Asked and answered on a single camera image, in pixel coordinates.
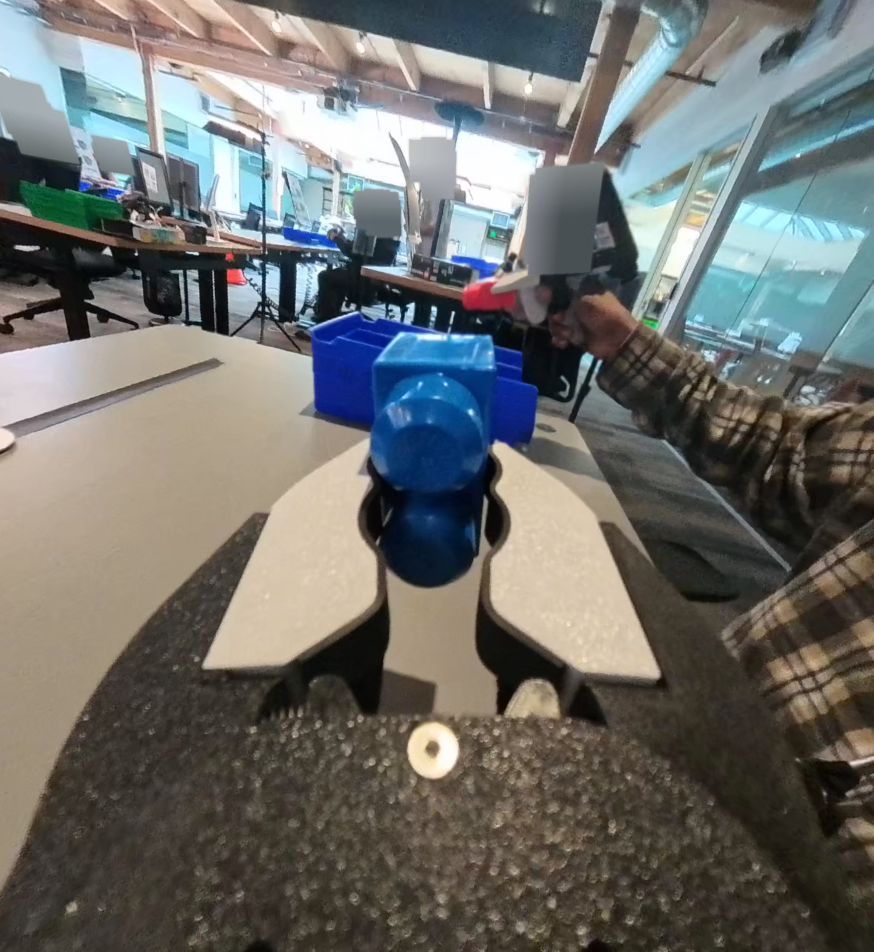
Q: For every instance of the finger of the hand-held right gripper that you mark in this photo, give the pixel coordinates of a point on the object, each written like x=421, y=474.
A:
x=519, y=280
x=535, y=305

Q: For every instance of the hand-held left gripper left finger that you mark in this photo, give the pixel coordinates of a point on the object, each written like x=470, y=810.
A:
x=295, y=587

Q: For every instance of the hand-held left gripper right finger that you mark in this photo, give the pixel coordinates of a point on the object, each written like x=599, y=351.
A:
x=571, y=587

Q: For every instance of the red one-stud mega block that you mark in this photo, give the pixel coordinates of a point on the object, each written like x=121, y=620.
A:
x=485, y=297

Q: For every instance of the blue two-stud mega block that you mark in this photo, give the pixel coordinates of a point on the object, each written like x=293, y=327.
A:
x=433, y=372

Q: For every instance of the blue plastic bin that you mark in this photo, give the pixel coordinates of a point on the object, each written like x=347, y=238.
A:
x=340, y=372

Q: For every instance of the person's right hand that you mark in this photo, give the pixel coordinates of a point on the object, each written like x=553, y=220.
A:
x=604, y=323

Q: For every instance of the black round lamp on pole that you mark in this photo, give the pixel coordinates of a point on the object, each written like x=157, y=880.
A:
x=458, y=111

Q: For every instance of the blue storage bin on desk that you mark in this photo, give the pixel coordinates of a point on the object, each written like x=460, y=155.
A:
x=307, y=236

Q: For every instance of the black tripod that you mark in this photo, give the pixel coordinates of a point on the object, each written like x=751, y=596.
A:
x=262, y=223

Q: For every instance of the person's plaid-shirted torso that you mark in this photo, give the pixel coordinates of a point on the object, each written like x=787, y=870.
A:
x=839, y=669

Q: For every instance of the orange traffic cone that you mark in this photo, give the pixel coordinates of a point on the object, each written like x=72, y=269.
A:
x=235, y=275

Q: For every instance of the black mesh chair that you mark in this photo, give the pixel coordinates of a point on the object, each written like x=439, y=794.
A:
x=162, y=294

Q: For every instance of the black computer monitors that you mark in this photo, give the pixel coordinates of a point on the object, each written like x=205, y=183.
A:
x=153, y=175

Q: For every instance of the stack of green bins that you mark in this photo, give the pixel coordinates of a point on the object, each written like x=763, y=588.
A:
x=65, y=204

